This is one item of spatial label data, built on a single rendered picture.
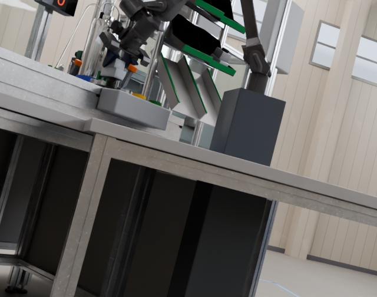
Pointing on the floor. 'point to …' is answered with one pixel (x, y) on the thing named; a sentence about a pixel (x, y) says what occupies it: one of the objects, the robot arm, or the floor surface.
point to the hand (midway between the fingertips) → (115, 60)
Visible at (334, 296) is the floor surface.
